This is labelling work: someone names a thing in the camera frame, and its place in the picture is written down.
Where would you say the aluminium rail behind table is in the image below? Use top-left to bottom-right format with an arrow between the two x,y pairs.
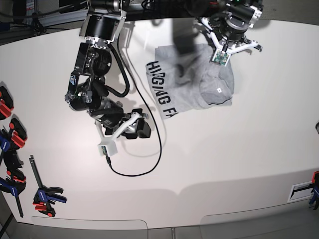
39,9 -> 87,26

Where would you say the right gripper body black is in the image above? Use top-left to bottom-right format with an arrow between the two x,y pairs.
122,109 -> 151,139

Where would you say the clamp at lower left edge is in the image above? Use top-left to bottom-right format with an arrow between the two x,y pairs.
0,150 -> 27,218

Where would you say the bar clamp on table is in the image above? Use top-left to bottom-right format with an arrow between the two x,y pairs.
29,155 -> 67,218

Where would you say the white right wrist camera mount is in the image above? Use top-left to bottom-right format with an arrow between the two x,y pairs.
95,113 -> 141,156

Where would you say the blue clamp at right edge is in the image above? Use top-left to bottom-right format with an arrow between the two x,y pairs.
309,171 -> 319,210

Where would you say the grey T-shirt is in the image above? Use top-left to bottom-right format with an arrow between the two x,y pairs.
146,44 -> 235,120

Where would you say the dark object at right edge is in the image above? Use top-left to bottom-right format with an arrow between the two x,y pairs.
315,122 -> 319,134

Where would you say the clamp at middle left edge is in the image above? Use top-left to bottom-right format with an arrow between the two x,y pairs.
0,117 -> 27,169

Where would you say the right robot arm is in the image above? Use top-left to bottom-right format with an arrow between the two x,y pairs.
65,0 -> 151,139

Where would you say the clamp at upper left edge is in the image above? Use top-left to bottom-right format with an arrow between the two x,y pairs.
0,86 -> 14,120

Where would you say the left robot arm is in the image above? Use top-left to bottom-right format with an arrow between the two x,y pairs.
208,0 -> 264,49

